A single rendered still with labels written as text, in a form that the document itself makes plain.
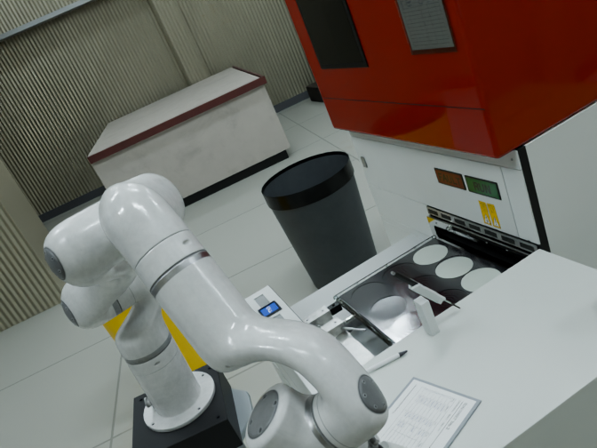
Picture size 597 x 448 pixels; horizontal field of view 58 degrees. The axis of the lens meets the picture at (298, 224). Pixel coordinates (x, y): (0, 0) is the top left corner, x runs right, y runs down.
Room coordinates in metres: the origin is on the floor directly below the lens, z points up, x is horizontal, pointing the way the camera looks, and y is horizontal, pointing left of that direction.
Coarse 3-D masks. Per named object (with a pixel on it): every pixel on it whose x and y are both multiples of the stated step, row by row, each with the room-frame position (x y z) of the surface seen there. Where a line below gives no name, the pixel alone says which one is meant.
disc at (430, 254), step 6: (426, 246) 1.39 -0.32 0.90; (432, 246) 1.37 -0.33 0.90; (438, 246) 1.36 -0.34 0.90; (444, 246) 1.35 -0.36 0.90; (420, 252) 1.37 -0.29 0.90; (426, 252) 1.35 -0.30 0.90; (432, 252) 1.34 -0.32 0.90; (438, 252) 1.33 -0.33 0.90; (444, 252) 1.32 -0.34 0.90; (414, 258) 1.36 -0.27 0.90; (420, 258) 1.34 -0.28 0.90; (426, 258) 1.33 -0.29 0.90; (432, 258) 1.32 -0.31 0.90; (438, 258) 1.30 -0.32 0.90; (420, 264) 1.31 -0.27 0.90; (426, 264) 1.30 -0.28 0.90
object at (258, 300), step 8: (264, 288) 1.45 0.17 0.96; (256, 296) 1.43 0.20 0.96; (264, 296) 1.41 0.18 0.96; (272, 296) 1.38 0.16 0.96; (256, 304) 1.38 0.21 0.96; (264, 304) 1.37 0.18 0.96; (280, 304) 1.32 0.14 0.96; (256, 312) 1.34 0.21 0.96; (280, 312) 1.28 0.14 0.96; (288, 312) 1.27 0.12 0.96; (296, 320) 1.21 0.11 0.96; (288, 368) 1.12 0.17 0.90; (296, 376) 1.03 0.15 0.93; (296, 384) 1.12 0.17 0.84; (304, 384) 0.96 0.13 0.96; (304, 392) 1.04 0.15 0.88; (312, 392) 0.93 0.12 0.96
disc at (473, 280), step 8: (472, 272) 1.17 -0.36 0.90; (480, 272) 1.16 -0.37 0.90; (488, 272) 1.15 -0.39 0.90; (496, 272) 1.13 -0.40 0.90; (464, 280) 1.16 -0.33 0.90; (472, 280) 1.14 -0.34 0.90; (480, 280) 1.13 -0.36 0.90; (488, 280) 1.11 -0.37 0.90; (464, 288) 1.12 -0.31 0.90; (472, 288) 1.11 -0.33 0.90
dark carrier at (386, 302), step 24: (432, 240) 1.41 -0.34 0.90; (408, 264) 1.34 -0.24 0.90; (432, 264) 1.29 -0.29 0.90; (480, 264) 1.19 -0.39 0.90; (360, 288) 1.33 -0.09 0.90; (384, 288) 1.28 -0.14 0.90; (408, 288) 1.23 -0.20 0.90; (432, 288) 1.18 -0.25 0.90; (456, 288) 1.14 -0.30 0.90; (360, 312) 1.22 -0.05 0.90; (384, 312) 1.17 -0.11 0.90; (408, 312) 1.13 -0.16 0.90
